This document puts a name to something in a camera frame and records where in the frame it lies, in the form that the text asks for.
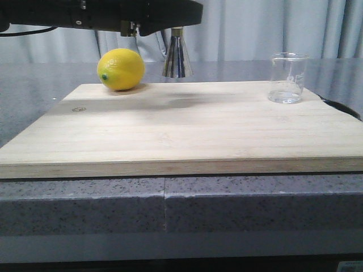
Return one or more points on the steel double jigger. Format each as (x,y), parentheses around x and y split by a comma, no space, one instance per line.
(177,64)

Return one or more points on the yellow lemon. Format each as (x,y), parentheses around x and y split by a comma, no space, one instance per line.
(120,69)

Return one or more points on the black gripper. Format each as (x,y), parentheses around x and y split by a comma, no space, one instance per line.
(125,17)

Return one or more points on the grey curtain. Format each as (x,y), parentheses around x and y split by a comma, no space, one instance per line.
(230,31)

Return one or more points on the light wooden cutting board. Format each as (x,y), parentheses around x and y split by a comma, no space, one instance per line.
(183,129)

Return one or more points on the clear glass beaker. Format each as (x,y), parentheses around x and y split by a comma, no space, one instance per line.
(287,77)

